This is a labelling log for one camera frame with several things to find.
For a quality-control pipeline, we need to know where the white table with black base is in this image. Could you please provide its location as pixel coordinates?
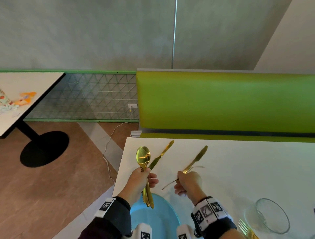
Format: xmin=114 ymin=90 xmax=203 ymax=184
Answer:
xmin=0 ymin=72 xmax=69 ymax=168

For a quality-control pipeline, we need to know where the green bench seat cushion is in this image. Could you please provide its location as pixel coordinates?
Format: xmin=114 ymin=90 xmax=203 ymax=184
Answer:
xmin=140 ymin=133 xmax=315 ymax=143

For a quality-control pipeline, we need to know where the white power cable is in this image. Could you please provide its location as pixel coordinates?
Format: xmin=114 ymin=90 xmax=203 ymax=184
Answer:
xmin=102 ymin=108 xmax=132 ymax=185

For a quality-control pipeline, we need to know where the person's right hand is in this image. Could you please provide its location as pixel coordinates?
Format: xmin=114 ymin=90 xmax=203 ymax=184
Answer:
xmin=174 ymin=171 xmax=207 ymax=205

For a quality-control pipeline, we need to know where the person's right forearm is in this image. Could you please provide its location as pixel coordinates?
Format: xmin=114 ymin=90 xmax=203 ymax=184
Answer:
xmin=191 ymin=196 xmax=246 ymax=239

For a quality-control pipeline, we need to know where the clear glass bowl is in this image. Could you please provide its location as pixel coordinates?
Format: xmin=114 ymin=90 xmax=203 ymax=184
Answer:
xmin=245 ymin=198 xmax=291 ymax=234

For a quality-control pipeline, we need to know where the gold spoon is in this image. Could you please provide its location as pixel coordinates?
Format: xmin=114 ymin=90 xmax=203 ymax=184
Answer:
xmin=140 ymin=160 xmax=151 ymax=208
xmin=136 ymin=146 xmax=155 ymax=209

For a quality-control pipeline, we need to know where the person's left hand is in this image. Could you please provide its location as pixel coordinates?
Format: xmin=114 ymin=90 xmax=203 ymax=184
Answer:
xmin=118 ymin=167 xmax=159 ymax=207

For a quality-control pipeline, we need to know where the green wire mesh panel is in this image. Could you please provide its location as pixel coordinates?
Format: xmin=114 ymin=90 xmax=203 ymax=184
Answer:
xmin=23 ymin=70 xmax=140 ymax=123

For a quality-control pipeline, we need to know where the orange toy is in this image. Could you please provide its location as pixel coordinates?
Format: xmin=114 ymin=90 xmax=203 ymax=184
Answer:
xmin=13 ymin=92 xmax=37 ymax=106

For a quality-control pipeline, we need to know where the gold fork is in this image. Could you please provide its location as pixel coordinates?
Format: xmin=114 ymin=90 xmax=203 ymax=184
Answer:
xmin=238 ymin=219 xmax=259 ymax=239

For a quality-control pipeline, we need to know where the white marker wristband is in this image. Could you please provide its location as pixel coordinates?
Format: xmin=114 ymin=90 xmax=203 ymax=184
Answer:
xmin=191 ymin=197 xmax=233 ymax=232
xmin=94 ymin=197 xmax=116 ymax=218

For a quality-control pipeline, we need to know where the person's left forearm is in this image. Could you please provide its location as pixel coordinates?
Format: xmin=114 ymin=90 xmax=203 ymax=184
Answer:
xmin=77 ymin=196 xmax=132 ymax=239

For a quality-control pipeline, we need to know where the light blue plate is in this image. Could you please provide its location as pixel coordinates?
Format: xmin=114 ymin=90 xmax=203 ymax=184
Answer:
xmin=130 ymin=193 xmax=181 ymax=239

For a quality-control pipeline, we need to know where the metal pole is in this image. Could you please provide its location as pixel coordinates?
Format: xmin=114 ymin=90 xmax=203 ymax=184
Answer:
xmin=171 ymin=0 xmax=178 ymax=69

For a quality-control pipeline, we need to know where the white marker block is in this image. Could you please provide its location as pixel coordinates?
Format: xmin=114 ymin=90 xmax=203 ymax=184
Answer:
xmin=176 ymin=224 xmax=197 ymax=239
xmin=123 ymin=223 xmax=152 ymax=239

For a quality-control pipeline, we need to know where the pale crumpled wrapper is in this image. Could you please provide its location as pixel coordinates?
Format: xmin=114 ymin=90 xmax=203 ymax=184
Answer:
xmin=0 ymin=103 xmax=21 ymax=117

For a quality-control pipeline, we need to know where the gold table knife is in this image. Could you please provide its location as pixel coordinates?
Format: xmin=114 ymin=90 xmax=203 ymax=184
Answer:
xmin=182 ymin=145 xmax=208 ymax=174
xmin=149 ymin=140 xmax=175 ymax=170

